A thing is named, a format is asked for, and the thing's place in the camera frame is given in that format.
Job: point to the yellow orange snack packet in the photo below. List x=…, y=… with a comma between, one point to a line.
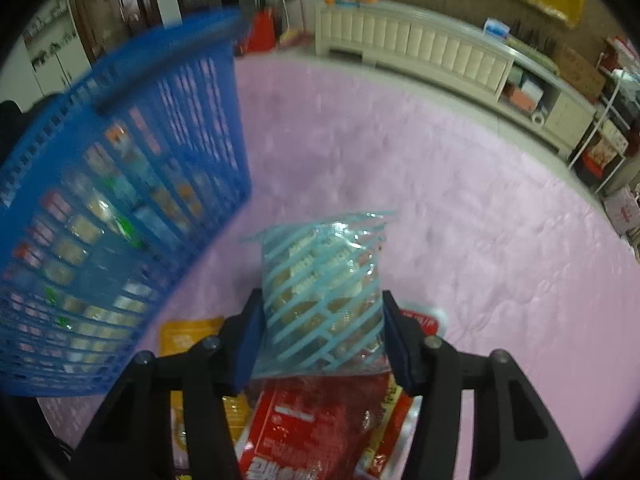
x=187, y=335

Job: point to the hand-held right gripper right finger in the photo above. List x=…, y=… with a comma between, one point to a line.
x=400, y=355

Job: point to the blue plastic basket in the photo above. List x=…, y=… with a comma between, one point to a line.
x=150, y=110

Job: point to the orange red snack packet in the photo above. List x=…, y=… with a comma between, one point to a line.
x=425, y=319

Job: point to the pink tablecloth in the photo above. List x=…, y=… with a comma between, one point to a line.
x=450, y=210

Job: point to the pink bag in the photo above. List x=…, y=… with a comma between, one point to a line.
x=622, y=210

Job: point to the striped light blue snack packet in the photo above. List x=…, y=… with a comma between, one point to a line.
x=320, y=280

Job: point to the blue white tissue box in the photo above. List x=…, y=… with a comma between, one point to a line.
x=496, y=29

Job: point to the white paper roll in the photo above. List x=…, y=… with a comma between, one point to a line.
x=537, y=117

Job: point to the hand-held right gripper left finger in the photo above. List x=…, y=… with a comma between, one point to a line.
x=247, y=355

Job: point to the white metal rack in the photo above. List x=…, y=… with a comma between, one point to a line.
x=605, y=125

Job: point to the red bag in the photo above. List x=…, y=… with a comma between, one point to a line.
x=261, y=32

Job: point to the cardboard box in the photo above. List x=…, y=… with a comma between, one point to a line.
x=580, y=72

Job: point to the broom with dustpan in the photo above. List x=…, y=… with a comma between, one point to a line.
x=282, y=5

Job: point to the white TV cabinet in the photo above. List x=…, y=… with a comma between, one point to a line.
x=425, y=40

